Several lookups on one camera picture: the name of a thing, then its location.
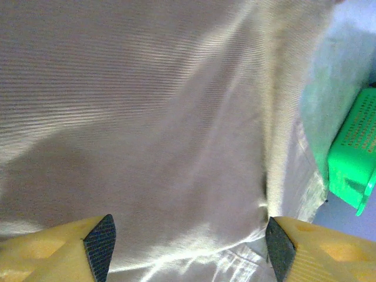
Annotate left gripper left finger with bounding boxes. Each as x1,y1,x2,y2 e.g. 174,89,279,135
0,213,117,282

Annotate green plastic basket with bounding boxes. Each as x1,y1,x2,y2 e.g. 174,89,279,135
328,87,376,218

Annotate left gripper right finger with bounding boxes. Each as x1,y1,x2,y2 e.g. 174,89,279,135
266,216,376,282

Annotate beige trousers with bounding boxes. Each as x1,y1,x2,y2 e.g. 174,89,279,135
0,0,338,282

